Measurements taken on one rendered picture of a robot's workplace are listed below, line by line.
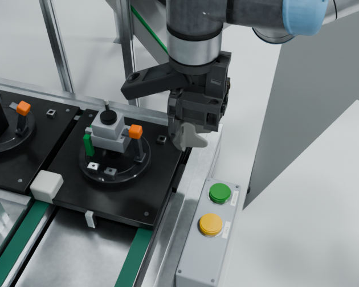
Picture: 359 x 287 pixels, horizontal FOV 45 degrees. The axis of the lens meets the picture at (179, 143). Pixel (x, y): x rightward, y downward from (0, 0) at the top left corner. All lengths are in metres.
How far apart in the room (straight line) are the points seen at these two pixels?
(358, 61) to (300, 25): 2.37
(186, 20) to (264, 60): 0.76
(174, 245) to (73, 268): 0.19
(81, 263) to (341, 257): 0.49
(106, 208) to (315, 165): 0.49
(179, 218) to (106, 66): 0.60
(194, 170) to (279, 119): 1.54
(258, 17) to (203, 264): 0.41
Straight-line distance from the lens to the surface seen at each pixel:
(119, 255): 0.80
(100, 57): 1.29
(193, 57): 0.57
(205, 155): 0.87
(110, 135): 0.77
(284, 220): 0.92
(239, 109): 1.12
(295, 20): 0.52
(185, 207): 0.80
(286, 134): 2.29
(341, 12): 0.66
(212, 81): 0.61
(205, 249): 0.75
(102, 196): 0.81
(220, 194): 0.80
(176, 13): 0.54
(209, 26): 0.55
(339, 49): 2.95
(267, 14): 0.52
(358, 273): 0.91
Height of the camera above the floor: 1.63
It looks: 48 degrees down
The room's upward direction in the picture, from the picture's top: straight up
